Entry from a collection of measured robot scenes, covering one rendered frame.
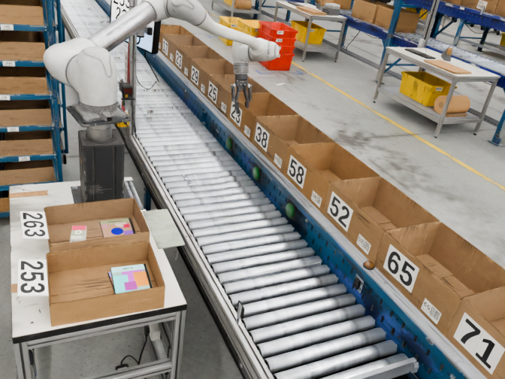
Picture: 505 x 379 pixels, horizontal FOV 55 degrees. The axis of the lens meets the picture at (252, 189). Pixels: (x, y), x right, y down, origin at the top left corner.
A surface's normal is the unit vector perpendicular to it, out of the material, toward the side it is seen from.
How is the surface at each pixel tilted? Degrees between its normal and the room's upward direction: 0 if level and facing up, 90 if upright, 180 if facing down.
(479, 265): 90
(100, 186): 90
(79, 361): 0
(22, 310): 0
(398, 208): 89
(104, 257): 89
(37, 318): 0
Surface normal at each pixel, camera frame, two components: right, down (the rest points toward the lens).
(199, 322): 0.13, -0.87
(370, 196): 0.40, 0.48
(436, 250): -0.90, 0.10
